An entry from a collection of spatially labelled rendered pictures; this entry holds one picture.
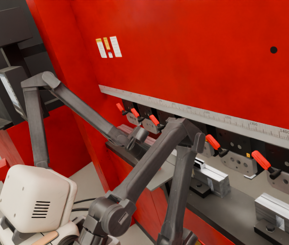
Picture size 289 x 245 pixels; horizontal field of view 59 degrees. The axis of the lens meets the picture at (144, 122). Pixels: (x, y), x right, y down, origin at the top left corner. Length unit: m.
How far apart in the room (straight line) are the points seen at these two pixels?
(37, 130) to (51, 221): 0.40
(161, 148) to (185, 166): 0.14
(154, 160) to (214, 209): 0.50
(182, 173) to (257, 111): 0.31
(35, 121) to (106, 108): 0.98
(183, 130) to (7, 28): 1.44
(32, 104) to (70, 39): 0.88
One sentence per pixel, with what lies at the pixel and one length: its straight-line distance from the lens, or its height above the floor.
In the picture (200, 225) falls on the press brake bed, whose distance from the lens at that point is 1.28.
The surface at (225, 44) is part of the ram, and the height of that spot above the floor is 1.56.
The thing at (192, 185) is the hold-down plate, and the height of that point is 0.91.
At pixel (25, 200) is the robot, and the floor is 1.35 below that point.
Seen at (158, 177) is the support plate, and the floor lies 1.00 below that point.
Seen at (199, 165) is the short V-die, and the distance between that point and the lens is 1.25.
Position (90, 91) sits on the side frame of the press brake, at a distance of 1.91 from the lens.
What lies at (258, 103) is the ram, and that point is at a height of 1.39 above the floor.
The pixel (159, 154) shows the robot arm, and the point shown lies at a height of 1.31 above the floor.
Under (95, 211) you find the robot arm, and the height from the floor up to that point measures 1.26.
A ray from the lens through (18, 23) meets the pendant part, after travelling 1.97.
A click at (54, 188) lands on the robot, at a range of 0.76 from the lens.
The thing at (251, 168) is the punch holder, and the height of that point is 1.14.
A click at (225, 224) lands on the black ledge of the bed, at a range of 1.13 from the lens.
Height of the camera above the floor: 1.70
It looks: 23 degrees down
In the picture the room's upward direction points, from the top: 17 degrees counter-clockwise
